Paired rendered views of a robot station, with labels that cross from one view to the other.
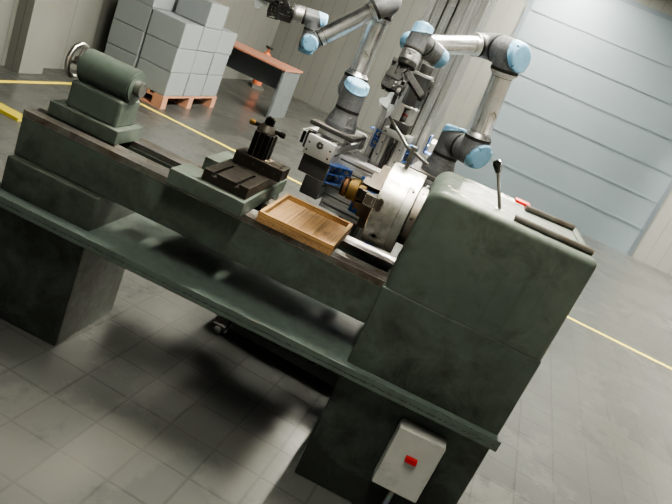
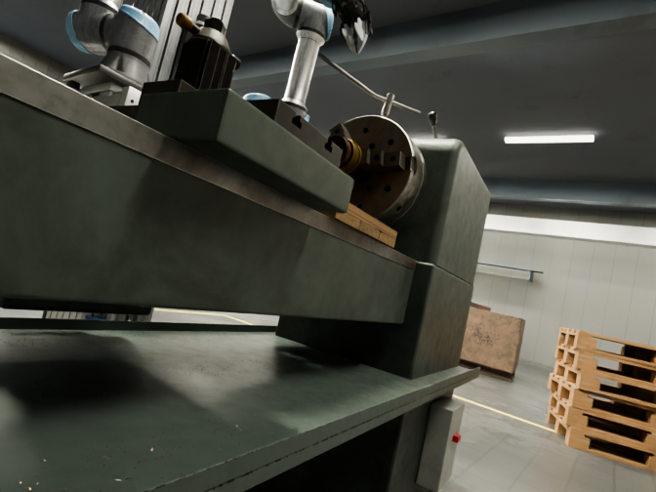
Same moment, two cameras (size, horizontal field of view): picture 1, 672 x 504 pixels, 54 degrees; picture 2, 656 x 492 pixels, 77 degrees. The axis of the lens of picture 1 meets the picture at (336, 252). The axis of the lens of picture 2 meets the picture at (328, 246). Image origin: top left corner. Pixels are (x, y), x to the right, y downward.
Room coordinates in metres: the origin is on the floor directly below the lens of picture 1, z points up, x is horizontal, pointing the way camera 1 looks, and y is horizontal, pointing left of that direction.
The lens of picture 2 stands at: (1.91, 0.97, 0.75)
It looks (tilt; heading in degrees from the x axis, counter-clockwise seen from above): 5 degrees up; 296
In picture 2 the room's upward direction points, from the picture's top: 13 degrees clockwise
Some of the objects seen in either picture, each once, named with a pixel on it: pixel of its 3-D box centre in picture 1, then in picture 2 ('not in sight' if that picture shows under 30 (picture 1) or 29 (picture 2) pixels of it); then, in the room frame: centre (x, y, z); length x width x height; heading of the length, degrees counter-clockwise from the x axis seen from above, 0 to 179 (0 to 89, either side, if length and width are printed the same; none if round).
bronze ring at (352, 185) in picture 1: (353, 189); (342, 155); (2.38, 0.03, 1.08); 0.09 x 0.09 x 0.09; 85
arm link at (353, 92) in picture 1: (353, 93); (134, 35); (3.04, 0.22, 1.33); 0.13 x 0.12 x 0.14; 12
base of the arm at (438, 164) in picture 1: (440, 163); not in sight; (2.94, -0.27, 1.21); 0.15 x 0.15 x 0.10
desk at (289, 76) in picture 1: (247, 76); not in sight; (8.98, 2.07, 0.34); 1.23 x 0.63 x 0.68; 79
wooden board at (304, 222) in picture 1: (307, 222); (301, 216); (2.39, 0.15, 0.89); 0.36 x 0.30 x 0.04; 175
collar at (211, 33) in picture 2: (267, 128); (210, 43); (2.50, 0.43, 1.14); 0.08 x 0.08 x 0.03
